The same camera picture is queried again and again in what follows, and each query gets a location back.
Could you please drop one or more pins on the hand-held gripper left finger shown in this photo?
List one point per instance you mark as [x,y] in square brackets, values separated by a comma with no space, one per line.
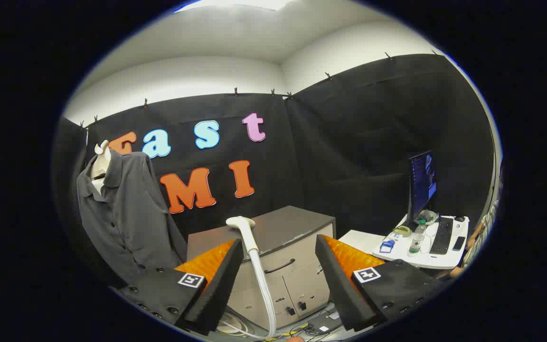
[221,289]

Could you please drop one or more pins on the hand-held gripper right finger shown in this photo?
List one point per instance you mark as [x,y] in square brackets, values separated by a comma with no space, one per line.
[340,285]

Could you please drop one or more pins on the white garment steamer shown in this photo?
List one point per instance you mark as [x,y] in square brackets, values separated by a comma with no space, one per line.
[249,237]

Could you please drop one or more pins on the grey collared shirt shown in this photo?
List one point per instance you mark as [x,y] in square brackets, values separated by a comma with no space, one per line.
[131,213]

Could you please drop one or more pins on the small blue item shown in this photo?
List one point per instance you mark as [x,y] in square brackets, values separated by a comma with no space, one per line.
[387,246]

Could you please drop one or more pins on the grey cabinet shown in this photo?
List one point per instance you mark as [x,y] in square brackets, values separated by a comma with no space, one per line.
[292,228]

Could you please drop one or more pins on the yellow tape roll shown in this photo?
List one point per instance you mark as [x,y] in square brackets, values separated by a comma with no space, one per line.
[402,231]

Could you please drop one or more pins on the clear water bottle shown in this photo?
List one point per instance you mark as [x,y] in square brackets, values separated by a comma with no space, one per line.
[417,242]

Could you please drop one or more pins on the white computer desk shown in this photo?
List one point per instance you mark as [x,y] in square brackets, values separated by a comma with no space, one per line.
[437,260]

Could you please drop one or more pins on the clear plastic bag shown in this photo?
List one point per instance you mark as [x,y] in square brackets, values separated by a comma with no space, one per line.
[429,216]

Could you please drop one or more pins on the black keyboard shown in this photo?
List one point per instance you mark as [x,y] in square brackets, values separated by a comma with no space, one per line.
[442,235]

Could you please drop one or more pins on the black phone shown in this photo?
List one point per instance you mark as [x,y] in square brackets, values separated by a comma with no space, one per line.
[458,243]

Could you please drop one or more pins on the computer monitor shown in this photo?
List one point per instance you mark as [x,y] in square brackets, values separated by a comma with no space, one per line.
[420,180]

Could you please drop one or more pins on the black backdrop cloth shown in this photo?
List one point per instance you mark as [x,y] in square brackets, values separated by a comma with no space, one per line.
[349,142]

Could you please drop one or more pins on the cream mannequin hanger form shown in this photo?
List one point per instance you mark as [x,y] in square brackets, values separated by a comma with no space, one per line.
[101,164]

